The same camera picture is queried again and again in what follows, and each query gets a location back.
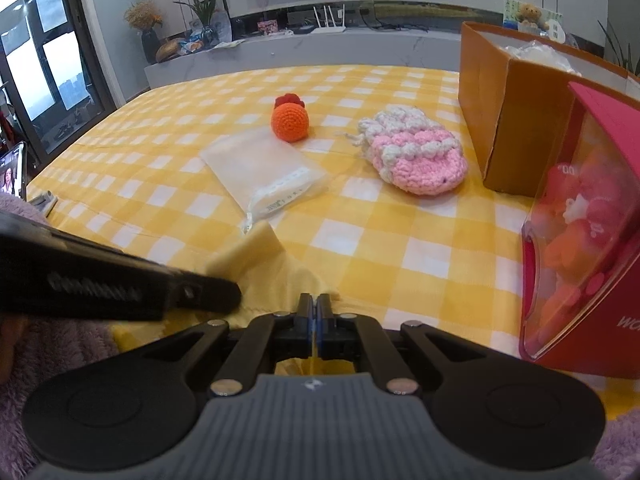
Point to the purple fluffy rug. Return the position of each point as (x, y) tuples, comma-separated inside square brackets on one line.
[(65, 410)]

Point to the pale yellow cloth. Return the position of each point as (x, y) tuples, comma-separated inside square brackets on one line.
[(272, 265)]

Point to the illustrated desk calendar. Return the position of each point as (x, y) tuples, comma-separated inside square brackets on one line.
[(511, 12)]

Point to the white marble television console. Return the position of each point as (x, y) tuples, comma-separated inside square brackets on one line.
[(300, 55)]

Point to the red box with clear window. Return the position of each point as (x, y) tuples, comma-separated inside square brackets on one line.
[(595, 240)]

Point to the clear plastic bag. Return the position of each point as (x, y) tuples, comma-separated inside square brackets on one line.
[(542, 57)]

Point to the dark vase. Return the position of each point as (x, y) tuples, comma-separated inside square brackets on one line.
[(150, 46)]

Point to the orange crochet ball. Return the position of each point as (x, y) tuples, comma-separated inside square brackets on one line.
[(290, 120)]

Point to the pink white crochet pouch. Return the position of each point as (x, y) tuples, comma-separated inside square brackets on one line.
[(417, 155)]

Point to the stack of papers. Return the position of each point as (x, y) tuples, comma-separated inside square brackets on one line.
[(229, 45)]

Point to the person's left hand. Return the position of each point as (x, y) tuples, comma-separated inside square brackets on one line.
[(9, 340)]

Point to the pink photo card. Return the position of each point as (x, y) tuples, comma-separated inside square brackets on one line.
[(268, 27)]

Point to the green leafy plant in vase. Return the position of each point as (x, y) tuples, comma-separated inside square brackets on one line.
[(202, 7)]

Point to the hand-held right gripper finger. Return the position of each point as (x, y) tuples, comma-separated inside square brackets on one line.
[(311, 332), (321, 332)]

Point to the tall potted plant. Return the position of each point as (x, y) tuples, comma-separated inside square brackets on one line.
[(625, 50)]

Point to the yellow checkered mat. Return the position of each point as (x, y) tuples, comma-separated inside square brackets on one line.
[(380, 240)]

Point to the phone on stand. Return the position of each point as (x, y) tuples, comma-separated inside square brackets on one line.
[(12, 170)]

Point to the white router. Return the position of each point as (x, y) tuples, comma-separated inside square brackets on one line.
[(329, 27)]

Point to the small teddy bear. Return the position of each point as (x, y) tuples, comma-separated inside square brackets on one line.
[(532, 16)]

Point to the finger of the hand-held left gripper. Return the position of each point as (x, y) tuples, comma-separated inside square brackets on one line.
[(210, 297)]

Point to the yellow dried flowers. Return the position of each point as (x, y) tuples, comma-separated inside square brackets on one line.
[(142, 14)]

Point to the blue snack bags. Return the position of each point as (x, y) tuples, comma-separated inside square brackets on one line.
[(192, 44)]

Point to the orange cardboard box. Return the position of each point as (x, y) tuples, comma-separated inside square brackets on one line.
[(515, 120)]

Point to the glass sliding door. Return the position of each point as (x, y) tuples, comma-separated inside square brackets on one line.
[(45, 55)]

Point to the frosted white pouch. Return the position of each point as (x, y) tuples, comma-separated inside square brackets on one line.
[(262, 170)]

